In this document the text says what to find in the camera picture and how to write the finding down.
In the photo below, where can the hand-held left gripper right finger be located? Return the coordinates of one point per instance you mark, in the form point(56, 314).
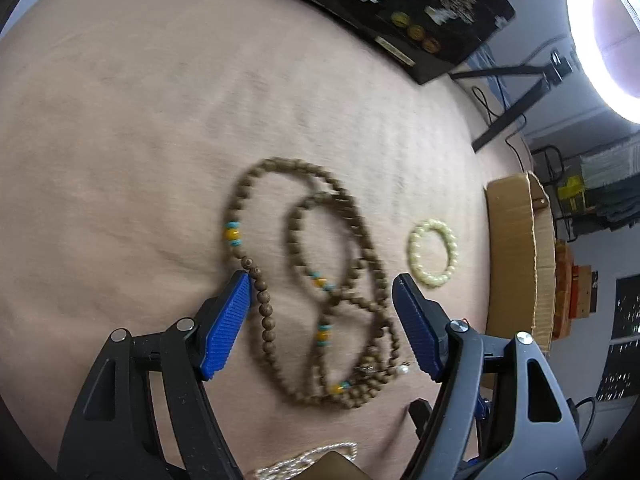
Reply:
point(417, 327)

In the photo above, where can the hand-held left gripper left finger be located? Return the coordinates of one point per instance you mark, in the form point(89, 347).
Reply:
point(223, 327)

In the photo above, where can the cardboard box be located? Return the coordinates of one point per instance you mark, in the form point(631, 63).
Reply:
point(520, 255)

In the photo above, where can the orange boxes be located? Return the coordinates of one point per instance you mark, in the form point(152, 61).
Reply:
point(575, 292)

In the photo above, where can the black dotted panel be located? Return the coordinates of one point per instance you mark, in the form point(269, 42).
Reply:
point(620, 340)

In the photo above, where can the black light stand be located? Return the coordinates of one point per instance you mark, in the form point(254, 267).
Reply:
point(510, 100)

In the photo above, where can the black printed box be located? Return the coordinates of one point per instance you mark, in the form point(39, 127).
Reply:
point(400, 5)

